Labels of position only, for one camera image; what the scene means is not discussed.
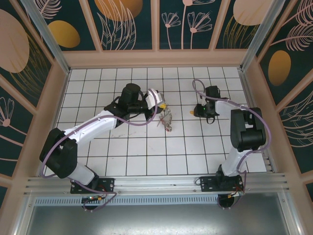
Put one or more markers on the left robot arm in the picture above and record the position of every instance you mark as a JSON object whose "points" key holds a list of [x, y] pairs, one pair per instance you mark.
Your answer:
{"points": [[93, 126]]}

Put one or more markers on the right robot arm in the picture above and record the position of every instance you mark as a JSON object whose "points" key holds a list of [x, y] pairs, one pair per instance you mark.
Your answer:
{"points": [[247, 132]]}

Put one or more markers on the aluminium mounting rail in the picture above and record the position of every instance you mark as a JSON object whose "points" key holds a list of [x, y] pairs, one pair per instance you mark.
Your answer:
{"points": [[156, 183]]}

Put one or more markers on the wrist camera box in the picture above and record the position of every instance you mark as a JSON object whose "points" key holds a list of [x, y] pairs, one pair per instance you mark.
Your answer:
{"points": [[154, 98], [201, 100]]}

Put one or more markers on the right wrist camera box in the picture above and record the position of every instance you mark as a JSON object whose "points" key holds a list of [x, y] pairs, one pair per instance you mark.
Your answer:
{"points": [[201, 100]]}

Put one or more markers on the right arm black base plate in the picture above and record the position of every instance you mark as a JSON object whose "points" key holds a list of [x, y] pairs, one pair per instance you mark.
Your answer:
{"points": [[206, 183]]}

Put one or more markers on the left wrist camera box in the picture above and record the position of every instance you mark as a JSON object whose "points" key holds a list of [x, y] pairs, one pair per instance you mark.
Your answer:
{"points": [[154, 98]]}

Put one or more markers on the connector board with LEDs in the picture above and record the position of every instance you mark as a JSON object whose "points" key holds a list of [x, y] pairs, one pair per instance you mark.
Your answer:
{"points": [[91, 197]]}

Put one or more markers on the aluminium frame post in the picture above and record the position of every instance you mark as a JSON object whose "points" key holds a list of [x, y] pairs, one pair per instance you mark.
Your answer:
{"points": [[46, 31], [259, 31]]}

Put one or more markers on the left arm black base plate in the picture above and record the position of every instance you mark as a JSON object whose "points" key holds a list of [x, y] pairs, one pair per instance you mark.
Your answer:
{"points": [[107, 184]]}

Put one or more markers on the aluminium side rail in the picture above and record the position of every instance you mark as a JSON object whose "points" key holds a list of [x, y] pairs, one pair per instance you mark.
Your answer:
{"points": [[245, 85]]}

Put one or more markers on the grey metal sheet panel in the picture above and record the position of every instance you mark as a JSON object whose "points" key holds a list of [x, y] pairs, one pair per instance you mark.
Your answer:
{"points": [[156, 220]]}

